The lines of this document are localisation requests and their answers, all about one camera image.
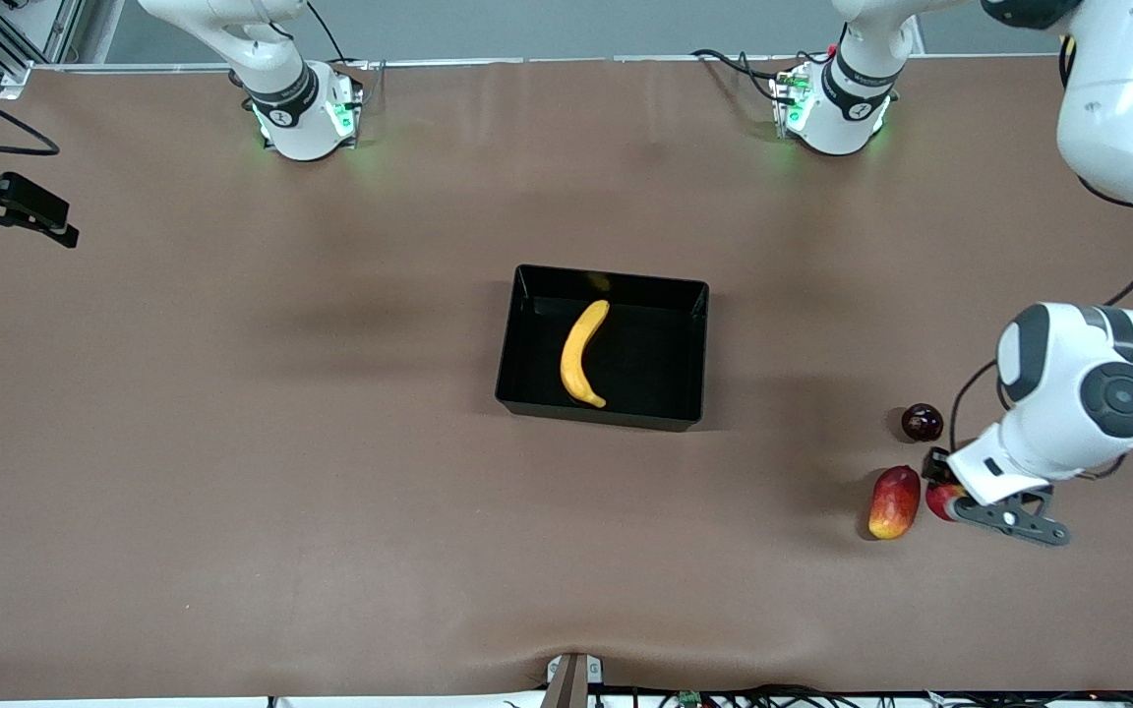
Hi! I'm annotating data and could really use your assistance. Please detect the small red apple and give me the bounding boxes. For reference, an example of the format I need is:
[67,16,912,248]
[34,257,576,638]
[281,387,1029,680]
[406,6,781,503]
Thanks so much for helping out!
[925,482,968,522]

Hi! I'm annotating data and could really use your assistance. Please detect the yellow banana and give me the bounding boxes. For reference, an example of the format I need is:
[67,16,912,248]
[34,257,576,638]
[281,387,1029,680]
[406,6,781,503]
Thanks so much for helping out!
[560,300,612,409]

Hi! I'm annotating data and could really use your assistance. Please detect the red yellow mango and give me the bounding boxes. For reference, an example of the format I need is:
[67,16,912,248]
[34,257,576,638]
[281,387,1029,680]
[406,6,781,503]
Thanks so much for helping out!
[867,465,923,542]

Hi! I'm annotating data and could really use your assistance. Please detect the aluminium frame with black bars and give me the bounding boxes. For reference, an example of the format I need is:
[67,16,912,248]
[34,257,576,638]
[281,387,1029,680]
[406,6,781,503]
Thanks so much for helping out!
[0,0,86,99]

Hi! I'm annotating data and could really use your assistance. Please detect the dark purple plum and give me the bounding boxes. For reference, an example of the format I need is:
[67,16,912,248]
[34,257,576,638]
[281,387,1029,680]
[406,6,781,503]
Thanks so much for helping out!
[901,403,945,443]

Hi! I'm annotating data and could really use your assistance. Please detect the black right base cable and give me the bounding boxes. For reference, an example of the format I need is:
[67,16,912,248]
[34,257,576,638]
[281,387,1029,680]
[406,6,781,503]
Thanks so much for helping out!
[303,0,351,66]

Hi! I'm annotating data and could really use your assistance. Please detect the black plastic box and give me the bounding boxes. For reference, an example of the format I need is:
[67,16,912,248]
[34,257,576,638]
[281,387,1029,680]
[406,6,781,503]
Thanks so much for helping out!
[495,264,711,434]

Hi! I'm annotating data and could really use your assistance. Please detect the black left base cable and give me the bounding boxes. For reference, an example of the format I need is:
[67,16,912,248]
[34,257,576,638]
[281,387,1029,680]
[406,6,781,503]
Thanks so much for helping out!
[692,47,804,104]

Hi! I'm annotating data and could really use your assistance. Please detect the brown table mat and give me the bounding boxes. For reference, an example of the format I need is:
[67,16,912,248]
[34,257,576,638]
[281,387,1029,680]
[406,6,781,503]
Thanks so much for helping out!
[0,54,1133,701]

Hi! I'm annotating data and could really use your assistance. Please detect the metal table clamp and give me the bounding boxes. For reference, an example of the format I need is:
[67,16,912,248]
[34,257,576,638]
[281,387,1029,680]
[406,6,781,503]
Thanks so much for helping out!
[539,651,605,708]

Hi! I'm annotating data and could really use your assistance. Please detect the black base cable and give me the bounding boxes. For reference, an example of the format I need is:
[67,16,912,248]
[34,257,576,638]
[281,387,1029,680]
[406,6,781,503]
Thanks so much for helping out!
[303,0,351,66]
[692,47,804,104]

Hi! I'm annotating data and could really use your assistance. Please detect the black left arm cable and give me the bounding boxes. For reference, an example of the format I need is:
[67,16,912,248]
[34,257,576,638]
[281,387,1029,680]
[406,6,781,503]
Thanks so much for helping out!
[950,34,1133,453]

